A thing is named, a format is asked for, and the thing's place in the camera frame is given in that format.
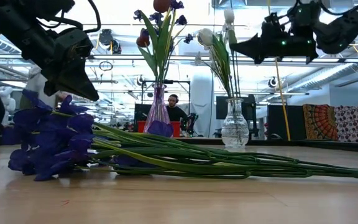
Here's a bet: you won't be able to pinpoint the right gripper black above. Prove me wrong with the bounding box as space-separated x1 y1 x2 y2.
229 12 319 65

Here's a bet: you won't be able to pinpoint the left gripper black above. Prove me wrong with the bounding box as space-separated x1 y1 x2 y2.
40 27 101 103

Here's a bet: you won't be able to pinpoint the white tulip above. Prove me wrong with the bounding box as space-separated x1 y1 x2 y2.
223 8 241 99
196 27 232 99

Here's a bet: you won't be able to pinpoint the white flowers in clear vase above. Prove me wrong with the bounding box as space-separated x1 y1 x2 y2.
194 34 242 99

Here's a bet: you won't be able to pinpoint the clear glass vase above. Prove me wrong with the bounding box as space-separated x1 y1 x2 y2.
221 97 250 149

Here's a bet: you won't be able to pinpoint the pink glass vase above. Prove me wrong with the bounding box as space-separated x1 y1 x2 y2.
143 83 173 135

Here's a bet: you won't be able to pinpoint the person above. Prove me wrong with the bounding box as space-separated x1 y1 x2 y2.
166 93 190 123
19 65 67 110

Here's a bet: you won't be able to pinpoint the black monitor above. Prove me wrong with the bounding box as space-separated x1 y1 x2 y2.
215 95 257 138

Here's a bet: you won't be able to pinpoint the white background machine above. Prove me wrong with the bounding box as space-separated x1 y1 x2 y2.
0 86 17 126

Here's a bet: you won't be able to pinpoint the overhead metal bar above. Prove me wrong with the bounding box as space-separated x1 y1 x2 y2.
0 53 358 65

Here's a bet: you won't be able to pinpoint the white column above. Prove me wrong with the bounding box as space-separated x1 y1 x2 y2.
191 67 214 138

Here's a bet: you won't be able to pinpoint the black partition panel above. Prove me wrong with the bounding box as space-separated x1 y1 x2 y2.
267 105 304 141

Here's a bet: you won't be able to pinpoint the orange mandala cloth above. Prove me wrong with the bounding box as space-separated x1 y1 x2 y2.
303 103 339 141

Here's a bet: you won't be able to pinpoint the red bin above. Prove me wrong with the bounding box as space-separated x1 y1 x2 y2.
137 120 182 138

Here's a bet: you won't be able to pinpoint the white dotted cloth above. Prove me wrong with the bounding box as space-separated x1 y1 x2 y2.
334 105 358 144

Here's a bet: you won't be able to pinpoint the black cable loop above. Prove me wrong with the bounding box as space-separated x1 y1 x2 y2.
98 60 114 72

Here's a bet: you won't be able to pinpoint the yellow hanging cable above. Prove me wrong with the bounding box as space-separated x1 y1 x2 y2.
265 0 291 141

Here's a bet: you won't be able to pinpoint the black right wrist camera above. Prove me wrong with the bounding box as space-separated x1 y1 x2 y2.
286 0 323 38

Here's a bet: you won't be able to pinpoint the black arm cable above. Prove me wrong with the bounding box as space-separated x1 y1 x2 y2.
37 0 102 35

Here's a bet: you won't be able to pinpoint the black background rig frame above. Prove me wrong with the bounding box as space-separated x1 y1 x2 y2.
140 78 193 94

